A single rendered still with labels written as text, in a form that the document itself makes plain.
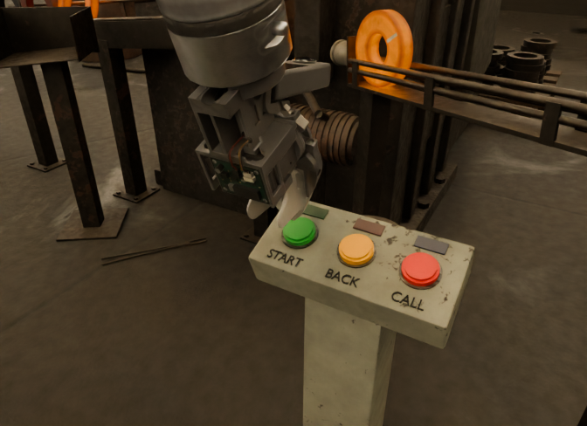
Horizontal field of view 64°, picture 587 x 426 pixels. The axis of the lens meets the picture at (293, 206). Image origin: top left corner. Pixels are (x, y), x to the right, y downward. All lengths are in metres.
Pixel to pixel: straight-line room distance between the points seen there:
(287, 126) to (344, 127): 0.73
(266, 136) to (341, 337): 0.28
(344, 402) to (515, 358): 0.75
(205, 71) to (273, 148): 0.09
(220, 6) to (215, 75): 0.05
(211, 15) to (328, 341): 0.42
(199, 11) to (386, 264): 0.34
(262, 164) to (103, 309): 1.12
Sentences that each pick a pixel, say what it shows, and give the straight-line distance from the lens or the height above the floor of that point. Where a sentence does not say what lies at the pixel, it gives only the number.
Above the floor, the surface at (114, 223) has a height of 0.01.
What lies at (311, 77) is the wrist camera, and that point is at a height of 0.80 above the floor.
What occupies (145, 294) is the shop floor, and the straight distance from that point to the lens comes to 1.48.
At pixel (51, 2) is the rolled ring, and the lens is 2.03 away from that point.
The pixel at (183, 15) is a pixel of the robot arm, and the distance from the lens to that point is 0.35.
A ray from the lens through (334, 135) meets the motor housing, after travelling 1.15.
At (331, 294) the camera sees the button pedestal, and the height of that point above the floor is 0.57.
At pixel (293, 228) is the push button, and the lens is 0.57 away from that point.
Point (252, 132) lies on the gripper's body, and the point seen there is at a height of 0.78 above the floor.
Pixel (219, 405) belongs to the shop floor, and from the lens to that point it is 1.17.
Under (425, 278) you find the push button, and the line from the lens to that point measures 0.52.
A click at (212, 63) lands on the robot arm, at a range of 0.36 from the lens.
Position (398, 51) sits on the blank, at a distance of 1.00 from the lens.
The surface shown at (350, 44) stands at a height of 0.70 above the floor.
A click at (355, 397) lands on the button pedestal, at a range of 0.66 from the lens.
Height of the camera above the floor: 0.92
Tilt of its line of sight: 30 degrees down
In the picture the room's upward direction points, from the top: straight up
